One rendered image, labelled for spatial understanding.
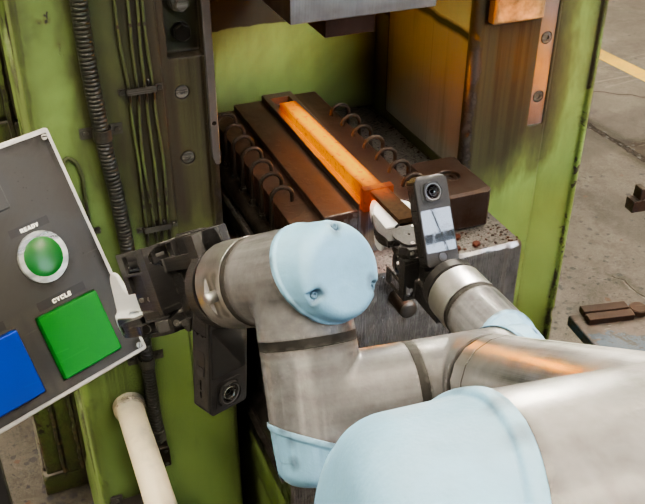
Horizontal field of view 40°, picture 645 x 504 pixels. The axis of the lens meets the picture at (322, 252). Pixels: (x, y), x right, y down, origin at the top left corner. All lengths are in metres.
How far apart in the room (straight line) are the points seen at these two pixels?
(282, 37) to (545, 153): 0.51
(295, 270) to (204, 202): 0.72
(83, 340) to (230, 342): 0.27
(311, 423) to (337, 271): 0.11
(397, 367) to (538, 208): 1.01
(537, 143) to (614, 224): 1.76
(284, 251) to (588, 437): 0.39
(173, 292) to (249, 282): 0.15
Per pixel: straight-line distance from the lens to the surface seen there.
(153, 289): 0.79
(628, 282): 2.99
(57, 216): 1.02
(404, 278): 1.13
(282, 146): 1.43
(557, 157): 1.61
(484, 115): 1.46
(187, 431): 1.58
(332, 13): 1.11
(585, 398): 0.28
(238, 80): 1.64
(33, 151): 1.03
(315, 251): 0.61
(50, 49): 1.18
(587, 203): 3.40
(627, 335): 1.58
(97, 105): 1.20
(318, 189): 1.30
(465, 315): 1.01
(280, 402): 0.65
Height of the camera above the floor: 1.62
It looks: 33 degrees down
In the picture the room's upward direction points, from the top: straight up
